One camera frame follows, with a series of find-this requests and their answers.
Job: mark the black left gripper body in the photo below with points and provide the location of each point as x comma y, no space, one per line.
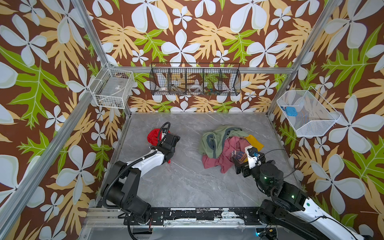
160,146

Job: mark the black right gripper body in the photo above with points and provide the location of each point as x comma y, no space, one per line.
240,160

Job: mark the red cloth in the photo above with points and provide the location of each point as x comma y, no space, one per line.
153,139

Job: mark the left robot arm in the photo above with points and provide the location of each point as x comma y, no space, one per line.
123,180

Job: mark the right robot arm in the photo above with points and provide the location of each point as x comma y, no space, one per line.
287,205

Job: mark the pink cloth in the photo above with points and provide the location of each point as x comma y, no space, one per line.
225,159

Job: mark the yellow cloth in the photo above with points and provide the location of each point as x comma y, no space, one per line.
254,142

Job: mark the green cloth with grey trim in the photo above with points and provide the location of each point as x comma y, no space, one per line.
212,143

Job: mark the blue object in basket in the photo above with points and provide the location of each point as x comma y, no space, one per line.
290,111

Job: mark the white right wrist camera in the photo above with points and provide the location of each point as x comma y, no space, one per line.
253,156

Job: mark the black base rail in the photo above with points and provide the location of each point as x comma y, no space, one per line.
162,217

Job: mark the black wire basket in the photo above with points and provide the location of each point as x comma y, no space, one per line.
211,79

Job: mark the white wire basket left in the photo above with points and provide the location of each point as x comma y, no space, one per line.
111,88

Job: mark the white wire basket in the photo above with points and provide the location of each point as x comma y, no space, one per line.
111,88
316,116

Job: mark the white wire basket right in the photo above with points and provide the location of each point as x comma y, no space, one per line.
316,116

